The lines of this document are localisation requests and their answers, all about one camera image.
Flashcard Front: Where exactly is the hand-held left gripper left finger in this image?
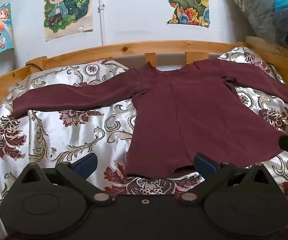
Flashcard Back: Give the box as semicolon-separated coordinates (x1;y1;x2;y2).
16;152;114;204

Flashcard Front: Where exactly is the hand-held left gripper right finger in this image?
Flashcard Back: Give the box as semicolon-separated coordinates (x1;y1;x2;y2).
179;152;276;204

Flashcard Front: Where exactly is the maroon long-sleeve shirt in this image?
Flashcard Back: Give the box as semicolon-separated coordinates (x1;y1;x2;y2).
10;57;288;180

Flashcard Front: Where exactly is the clear plastic bag of clothes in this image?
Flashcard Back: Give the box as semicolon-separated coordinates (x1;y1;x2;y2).
231;0;288;55

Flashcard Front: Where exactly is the floral satin bedspread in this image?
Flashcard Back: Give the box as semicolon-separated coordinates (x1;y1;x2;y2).
0;46;288;240

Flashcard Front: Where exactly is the small torn cartoon poster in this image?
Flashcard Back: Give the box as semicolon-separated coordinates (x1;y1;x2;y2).
0;3;15;53

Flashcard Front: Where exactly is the black cable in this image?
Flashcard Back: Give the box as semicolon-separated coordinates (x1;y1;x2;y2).
25;63;44;71

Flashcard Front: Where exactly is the wooden bed frame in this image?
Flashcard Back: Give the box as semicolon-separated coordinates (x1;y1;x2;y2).
0;36;288;115

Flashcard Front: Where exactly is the white wall pipe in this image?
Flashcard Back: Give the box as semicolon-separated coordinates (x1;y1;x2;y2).
98;0;107;46

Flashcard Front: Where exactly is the cartoon child wall poster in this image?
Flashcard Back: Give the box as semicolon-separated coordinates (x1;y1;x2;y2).
43;0;94;42

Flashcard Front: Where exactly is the colourful landscape wall poster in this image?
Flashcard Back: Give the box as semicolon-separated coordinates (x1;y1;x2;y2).
159;0;210;27

